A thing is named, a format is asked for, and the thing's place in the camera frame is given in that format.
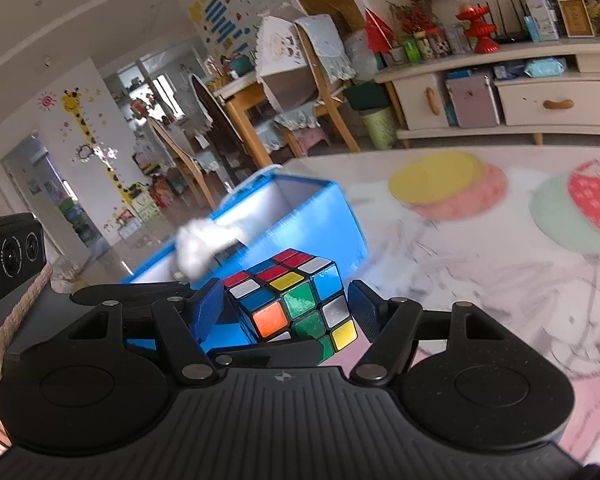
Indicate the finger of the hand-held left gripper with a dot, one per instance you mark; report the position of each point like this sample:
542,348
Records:
270,354
130,293

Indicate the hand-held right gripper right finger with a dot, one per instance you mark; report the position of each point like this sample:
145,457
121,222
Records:
362,310

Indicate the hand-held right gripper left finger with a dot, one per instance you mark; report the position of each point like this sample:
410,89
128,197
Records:
207,310

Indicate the fluffy plush toy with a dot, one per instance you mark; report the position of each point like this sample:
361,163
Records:
200,250

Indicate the rubik's cube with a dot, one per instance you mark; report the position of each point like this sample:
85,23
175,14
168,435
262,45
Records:
300,300

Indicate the blue cardboard box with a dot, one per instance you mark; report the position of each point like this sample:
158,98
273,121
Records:
325,222

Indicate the green container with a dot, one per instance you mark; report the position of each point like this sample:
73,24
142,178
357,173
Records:
240,66

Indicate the rabbit print table cover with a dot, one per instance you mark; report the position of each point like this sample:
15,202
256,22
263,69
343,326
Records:
480,270

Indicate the curved wooden chair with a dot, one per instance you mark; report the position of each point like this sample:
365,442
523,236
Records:
180,160

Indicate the green waste bin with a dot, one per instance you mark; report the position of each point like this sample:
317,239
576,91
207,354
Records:
380,127

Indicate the light wooden chair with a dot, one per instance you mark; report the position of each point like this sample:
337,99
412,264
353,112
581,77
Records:
341,127

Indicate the dark wooden chair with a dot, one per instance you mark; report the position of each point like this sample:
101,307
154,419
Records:
220,125

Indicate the lace seat cushion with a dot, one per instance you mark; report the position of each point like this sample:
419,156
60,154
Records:
295,117

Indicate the wooden dining table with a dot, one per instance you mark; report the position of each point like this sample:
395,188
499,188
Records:
242,105

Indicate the pink metal case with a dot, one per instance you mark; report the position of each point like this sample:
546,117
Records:
472,102

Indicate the small white flower pot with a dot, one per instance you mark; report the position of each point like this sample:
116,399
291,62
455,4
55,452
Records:
397,55

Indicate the green jar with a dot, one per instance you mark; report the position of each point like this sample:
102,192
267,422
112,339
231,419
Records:
411,51

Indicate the pale blue lace cloth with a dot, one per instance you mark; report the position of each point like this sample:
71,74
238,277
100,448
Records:
325,45

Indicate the cream tv cabinet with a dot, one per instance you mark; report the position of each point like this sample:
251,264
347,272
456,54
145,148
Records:
525,95

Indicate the glass jar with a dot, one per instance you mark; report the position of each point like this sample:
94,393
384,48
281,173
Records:
425,47
440,44

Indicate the white cartoon chair cover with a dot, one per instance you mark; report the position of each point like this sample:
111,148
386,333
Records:
280,45

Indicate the blue packets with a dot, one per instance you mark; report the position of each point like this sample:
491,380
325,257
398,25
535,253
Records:
507,71

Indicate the red flag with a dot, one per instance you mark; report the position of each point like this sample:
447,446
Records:
377,30

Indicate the dried red flowers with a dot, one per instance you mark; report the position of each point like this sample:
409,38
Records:
412,17

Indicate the red tiered stand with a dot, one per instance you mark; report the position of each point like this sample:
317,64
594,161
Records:
480,35

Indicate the blue wet wipes pack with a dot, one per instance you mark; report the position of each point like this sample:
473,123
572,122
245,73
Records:
545,66

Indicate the black router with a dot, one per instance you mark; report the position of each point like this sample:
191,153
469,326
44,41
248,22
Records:
512,38

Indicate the white blue product box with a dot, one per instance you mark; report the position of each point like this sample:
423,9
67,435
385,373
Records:
542,20

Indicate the wooden framed certificate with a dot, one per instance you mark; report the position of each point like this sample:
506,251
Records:
575,17

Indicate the giraffe height wall sticker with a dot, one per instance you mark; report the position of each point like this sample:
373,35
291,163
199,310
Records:
87,135

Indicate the sun wall sticker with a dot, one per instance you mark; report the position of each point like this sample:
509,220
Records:
46,100

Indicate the blue yellow wall chart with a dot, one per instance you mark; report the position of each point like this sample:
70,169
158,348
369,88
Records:
220,15

